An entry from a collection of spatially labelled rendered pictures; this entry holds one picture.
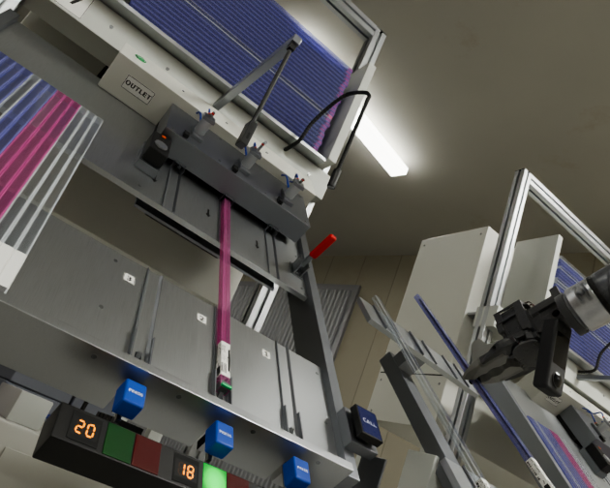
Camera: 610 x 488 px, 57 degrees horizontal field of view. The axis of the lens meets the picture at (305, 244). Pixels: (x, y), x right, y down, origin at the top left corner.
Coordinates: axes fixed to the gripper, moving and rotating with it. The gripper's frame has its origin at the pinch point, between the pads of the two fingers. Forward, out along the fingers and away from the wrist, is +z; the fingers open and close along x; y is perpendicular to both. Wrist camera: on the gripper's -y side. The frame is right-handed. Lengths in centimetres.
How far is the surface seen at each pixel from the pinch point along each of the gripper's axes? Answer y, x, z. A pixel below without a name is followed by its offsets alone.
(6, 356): -21, 68, 15
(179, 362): -16, 51, 12
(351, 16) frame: 101, 28, -11
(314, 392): -9.3, 28.1, 11.5
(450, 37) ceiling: 217, -52, -21
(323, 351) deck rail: -0.2, 25.1, 11.6
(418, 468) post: -11.7, 3.0, 12.6
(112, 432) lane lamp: -27, 57, 11
